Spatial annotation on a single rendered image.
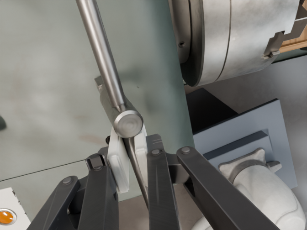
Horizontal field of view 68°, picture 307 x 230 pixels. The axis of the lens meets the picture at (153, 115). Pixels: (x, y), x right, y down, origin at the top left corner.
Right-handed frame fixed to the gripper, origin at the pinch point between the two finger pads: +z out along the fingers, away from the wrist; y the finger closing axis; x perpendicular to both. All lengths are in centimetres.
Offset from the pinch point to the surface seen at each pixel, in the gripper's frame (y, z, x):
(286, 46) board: 44, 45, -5
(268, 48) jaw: 21.4, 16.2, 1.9
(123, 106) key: 0.4, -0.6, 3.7
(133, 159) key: -0.2, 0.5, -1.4
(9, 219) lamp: -19.7, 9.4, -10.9
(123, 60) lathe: 0.7, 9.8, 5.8
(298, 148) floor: 114, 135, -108
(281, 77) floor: 101, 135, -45
